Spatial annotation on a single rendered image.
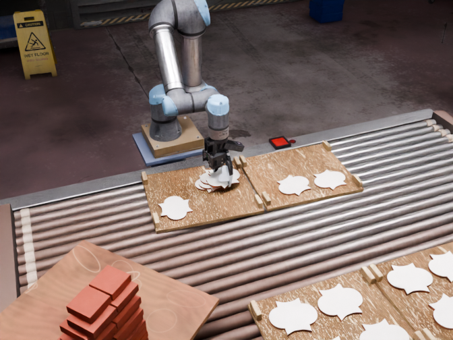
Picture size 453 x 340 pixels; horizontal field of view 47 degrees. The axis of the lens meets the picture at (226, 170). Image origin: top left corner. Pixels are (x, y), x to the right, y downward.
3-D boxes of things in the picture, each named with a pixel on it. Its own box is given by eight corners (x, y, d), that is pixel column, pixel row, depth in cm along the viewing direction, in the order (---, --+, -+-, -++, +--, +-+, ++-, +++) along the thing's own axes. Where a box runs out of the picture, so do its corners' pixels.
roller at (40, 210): (16, 218, 199) (13, 208, 196) (429, 125, 256) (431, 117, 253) (17, 226, 195) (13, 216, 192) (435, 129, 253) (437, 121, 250)
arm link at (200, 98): (188, 86, 193) (195, 100, 185) (217, 82, 196) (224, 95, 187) (189, 105, 198) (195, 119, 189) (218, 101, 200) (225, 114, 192)
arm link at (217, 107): (225, 91, 186) (232, 102, 179) (225, 118, 192) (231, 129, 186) (204, 94, 184) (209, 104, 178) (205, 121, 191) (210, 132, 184)
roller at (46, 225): (17, 235, 191) (14, 224, 188) (442, 135, 249) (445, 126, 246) (18, 243, 187) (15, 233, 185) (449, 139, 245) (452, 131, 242)
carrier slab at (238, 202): (141, 179, 212) (141, 175, 211) (236, 162, 221) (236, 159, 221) (156, 234, 185) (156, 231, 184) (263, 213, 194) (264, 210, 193)
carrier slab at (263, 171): (237, 162, 222) (237, 158, 221) (323, 146, 232) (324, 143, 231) (267, 212, 195) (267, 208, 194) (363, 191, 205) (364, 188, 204)
